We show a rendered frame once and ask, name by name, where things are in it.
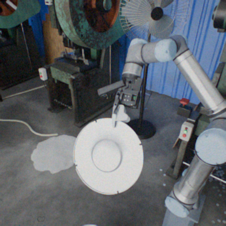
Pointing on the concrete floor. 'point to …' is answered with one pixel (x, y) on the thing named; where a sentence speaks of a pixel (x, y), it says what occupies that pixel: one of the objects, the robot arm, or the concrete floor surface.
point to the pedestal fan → (166, 30)
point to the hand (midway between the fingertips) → (113, 124)
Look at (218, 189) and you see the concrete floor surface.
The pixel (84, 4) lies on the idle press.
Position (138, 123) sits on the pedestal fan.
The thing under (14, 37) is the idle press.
